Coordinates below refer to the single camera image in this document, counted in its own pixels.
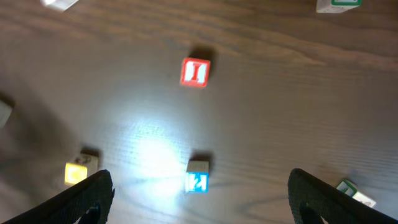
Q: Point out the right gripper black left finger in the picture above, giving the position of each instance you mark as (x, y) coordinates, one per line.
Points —
(88, 201)

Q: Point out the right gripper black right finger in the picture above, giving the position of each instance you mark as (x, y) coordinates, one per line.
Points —
(312, 200)

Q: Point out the blue number 2 block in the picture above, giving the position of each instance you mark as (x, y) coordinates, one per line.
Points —
(197, 177)

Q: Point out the red letter A block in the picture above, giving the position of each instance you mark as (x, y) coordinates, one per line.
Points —
(5, 112)

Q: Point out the red letter I block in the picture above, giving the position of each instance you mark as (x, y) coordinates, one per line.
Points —
(195, 72)

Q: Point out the yellow wooden block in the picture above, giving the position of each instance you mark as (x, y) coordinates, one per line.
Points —
(79, 168)

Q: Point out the white block with red drawing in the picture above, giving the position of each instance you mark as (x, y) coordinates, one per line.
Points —
(350, 189)

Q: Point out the green letter R block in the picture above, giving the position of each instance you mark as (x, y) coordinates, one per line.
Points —
(336, 6)

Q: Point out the plain white wooden block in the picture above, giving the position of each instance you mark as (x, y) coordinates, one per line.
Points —
(58, 5)

